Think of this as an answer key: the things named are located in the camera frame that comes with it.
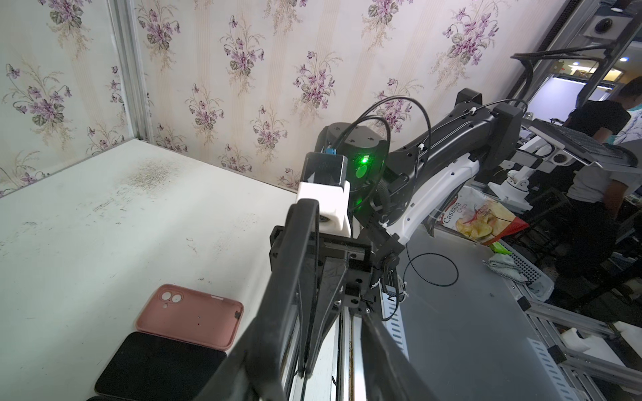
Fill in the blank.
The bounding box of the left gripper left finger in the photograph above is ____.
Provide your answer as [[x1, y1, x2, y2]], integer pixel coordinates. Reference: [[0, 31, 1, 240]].
[[194, 330, 260, 401]]

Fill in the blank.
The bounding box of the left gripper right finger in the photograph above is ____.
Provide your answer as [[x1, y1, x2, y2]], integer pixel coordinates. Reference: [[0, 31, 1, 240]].
[[360, 314, 436, 401]]

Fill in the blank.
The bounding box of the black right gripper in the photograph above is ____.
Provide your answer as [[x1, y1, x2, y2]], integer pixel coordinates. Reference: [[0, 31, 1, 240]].
[[269, 226, 386, 376]]

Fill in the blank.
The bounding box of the purple smartphone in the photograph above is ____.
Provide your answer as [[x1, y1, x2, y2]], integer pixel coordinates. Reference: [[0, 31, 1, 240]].
[[95, 332, 227, 400]]

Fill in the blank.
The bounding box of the pink-cased phone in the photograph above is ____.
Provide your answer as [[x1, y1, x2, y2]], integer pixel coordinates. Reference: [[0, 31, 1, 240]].
[[135, 284, 244, 351], [235, 198, 322, 401]]

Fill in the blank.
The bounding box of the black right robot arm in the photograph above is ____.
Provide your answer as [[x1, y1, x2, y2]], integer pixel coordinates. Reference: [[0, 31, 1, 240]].
[[271, 89, 528, 378]]

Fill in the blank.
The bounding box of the snack chip bag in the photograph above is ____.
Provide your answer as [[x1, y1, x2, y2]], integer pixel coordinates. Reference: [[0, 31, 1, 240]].
[[440, 186, 529, 245]]

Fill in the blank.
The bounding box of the green grey cloth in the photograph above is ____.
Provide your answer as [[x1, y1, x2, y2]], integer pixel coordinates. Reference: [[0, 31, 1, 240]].
[[484, 254, 528, 283]]

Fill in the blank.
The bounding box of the person in black shirt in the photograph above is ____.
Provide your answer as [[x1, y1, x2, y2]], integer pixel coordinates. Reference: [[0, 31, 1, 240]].
[[555, 77, 641, 278]]

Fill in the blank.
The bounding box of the black keyboard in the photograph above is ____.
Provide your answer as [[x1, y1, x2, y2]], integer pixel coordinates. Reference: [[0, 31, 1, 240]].
[[528, 120, 638, 172]]

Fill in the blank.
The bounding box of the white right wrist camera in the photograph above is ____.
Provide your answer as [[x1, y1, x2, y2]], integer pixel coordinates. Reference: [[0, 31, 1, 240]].
[[297, 152, 352, 237]]

